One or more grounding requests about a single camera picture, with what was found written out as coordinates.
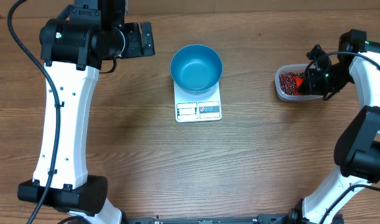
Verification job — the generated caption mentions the orange measuring scoop blue handle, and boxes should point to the orange measuring scoop blue handle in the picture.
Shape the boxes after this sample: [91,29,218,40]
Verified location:
[294,77,304,95]

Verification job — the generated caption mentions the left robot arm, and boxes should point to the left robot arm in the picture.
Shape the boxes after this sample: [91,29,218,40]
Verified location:
[17,0,155,223]

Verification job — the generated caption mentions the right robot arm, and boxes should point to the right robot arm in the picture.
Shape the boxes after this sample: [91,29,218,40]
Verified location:
[288,29,380,223]

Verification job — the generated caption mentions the blue metal bowl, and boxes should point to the blue metal bowl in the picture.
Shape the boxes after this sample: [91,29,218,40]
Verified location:
[170,44,223,95]

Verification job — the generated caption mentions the white digital kitchen scale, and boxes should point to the white digital kitchen scale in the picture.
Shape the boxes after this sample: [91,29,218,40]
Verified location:
[174,83,223,123]

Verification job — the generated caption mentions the red beans in container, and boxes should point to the red beans in container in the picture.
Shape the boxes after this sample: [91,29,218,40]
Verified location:
[279,72,305,95]

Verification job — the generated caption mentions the clear plastic container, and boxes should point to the clear plastic container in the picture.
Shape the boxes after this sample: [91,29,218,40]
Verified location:
[274,63,322,102]

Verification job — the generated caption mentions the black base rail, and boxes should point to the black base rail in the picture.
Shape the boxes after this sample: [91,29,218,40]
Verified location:
[124,214,287,224]

